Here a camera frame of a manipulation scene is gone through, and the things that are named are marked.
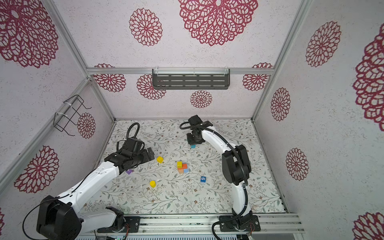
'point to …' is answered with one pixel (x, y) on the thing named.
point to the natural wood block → (181, 171)
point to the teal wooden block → (193, 146)
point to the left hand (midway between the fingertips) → (147, 158)
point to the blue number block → (203, 179)
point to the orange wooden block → (184, 165)
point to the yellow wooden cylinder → (152, 184)
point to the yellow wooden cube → (160, 159)
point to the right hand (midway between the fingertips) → (191, 139)
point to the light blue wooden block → (186, 170)
